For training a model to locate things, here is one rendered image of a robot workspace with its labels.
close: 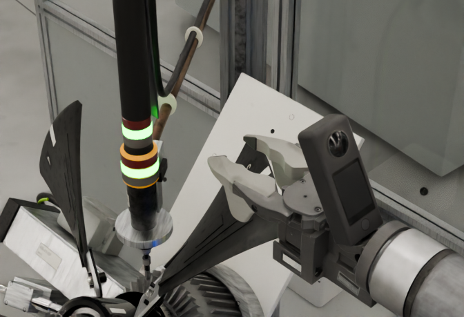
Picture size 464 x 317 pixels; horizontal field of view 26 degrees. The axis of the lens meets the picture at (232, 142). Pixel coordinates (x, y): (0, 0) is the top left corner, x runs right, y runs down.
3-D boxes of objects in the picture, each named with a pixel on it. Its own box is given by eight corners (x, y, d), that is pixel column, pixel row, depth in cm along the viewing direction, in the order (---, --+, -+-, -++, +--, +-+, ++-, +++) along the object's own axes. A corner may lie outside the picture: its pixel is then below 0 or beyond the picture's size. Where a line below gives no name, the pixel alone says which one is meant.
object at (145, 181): (127, 161, 120) (126, 153, 119) (163, 166, 119) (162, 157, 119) (117, 184, 117) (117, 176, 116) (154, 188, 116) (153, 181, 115)
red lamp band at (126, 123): (126, 111, 115) (126, 103, 114) (155, 114, 114) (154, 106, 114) (118, 128, 112) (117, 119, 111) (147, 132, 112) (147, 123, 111)
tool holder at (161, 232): (128, 197, 128) (123, 136, 122) (181, 204, 127) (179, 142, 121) (108, 245, 121) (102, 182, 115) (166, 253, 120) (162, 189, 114)
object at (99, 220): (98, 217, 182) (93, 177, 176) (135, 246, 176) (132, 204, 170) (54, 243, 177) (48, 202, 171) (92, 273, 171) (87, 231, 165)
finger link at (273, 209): (224, 202, 96) (302, 237, 93) (224, 189, 96) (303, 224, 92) (250, 176, 100) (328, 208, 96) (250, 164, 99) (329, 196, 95)
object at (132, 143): (128, 130, 116) (127, 121, 116) (155, 132, 116) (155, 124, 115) (119, 147, 114) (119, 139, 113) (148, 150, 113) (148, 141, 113)
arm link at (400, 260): (407, 276, 85) (463, 230, 89) (364, 250, 87) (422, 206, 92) (398, 337, 89) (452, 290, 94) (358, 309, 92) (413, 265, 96)
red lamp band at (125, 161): (126, 144, 118) (125, 136, 118) (161, 148, 118) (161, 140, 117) (116, 167, 115) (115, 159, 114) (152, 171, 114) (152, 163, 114)
